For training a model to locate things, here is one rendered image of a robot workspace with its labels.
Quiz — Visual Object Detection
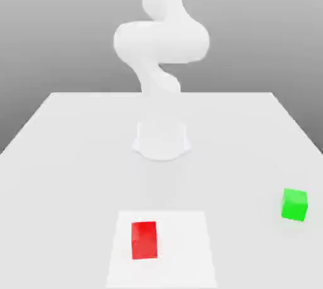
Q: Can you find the small red cube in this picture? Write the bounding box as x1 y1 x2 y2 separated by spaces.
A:
131 220 159 261

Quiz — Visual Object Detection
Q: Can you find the small green cube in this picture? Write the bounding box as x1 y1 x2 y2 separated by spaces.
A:
280 187 309 223

